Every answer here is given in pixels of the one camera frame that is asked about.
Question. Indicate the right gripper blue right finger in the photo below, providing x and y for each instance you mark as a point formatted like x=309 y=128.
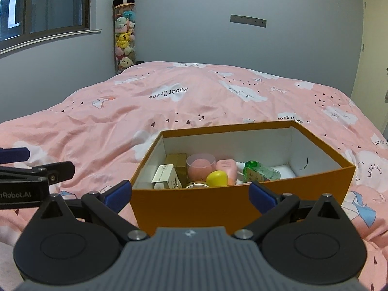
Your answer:
x=262 y=198

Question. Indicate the pink pump bottle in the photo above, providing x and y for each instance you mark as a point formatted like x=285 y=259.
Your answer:
x=228 y=166

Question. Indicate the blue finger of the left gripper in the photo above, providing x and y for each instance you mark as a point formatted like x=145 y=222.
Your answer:
x=50 y=174
x=14 y=155

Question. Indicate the pink cloud-print duvet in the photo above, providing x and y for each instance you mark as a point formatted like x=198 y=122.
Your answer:
x=106 y=129

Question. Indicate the white card box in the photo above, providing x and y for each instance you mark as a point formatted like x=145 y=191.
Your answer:
x=166 y=178

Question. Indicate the plush toy column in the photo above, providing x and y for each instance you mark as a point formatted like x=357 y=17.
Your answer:
x=124 y=36

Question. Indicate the round silver tin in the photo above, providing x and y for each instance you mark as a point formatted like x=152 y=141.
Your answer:
x=197 y=184

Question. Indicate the yellow bulb-cap bottle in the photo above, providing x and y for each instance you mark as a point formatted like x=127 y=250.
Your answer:
x=217 y=178

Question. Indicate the cream door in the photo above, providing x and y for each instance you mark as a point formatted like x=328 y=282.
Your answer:
x=370 y=88

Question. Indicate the green liquid bottle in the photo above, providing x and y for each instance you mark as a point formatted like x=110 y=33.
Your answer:
x=255 y=171

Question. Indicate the gold rectangular box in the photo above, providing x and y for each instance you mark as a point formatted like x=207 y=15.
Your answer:
x=180 y=165

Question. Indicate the pink puff clear case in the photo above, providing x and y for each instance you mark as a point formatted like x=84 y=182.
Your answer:
x=199 y=166

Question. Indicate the window with dark frame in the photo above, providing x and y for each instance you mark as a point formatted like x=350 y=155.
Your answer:
x=23 y=21

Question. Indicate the orange cardboard box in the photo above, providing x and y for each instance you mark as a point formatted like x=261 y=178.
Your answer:
x=309 y=167

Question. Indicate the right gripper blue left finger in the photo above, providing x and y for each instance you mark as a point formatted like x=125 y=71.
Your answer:
x=118 y=196

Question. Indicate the grey wall hook rail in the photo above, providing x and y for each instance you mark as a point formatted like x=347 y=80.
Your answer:
x=247 y=20

